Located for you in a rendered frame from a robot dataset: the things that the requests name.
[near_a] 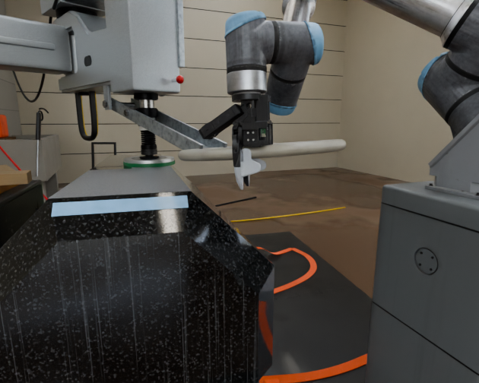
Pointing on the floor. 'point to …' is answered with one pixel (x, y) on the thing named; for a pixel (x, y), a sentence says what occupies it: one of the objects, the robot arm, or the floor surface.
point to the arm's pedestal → (433, 289)
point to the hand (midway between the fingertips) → (242, 182)
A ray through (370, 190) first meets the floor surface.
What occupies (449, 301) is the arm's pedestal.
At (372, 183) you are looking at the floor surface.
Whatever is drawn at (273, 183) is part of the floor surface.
